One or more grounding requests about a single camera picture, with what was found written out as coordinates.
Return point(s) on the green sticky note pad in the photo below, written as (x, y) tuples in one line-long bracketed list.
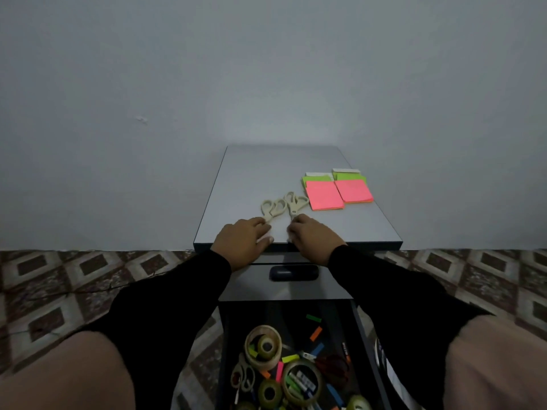
[(350, 176), (316, 178)]

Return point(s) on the scattered coloured sticky flags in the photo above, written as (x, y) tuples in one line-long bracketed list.
[(316, 334)]

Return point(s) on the white sticky note pad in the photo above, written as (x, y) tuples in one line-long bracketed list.
[(346, 170), (318, 174)]

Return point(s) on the person's right leg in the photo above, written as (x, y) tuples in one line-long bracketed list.
[(500, 367)]

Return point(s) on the person's left forearm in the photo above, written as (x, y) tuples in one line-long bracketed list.
[(171, 320)]

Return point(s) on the person's right hand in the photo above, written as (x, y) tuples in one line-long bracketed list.
[(316, 241)]

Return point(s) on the person's left middle finger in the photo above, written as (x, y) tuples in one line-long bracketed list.
[(257, 221)]

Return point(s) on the person's right forearm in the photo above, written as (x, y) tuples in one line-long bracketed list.
[(393, 320)]

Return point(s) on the large clear tape roll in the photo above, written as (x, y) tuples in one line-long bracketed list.
[(287, 380)]

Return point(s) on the person's left hand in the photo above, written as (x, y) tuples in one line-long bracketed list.
[(239, 243)]

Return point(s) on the large beige masking tape roll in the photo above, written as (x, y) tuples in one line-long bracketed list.
[(250, 350)]

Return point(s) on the small clear tape roll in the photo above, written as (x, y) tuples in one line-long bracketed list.
[(263, 394), (357, 403), (261, 346)]

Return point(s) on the person's right fingers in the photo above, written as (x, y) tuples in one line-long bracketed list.
[(296, 228)]

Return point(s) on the open black drawer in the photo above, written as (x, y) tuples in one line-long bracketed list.
[(295, 315)]

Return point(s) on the person's left thumb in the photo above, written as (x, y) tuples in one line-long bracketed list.
[(265, 241)]

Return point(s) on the pink sticky note pad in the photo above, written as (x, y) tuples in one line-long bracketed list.
[(354, 192), (324, 196)]

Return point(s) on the person's leg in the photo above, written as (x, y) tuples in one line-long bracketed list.
[(500, 367), (64, 375)]

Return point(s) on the person's left leg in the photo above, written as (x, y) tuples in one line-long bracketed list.
[(64, 375)]

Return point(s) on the small beige scissors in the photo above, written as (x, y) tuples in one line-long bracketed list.
[(248, 380)]

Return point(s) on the grey drawer cabinet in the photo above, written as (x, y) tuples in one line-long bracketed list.
[(256, 179)]

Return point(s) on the dark red scissors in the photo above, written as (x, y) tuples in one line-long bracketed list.
[(337, 373)]

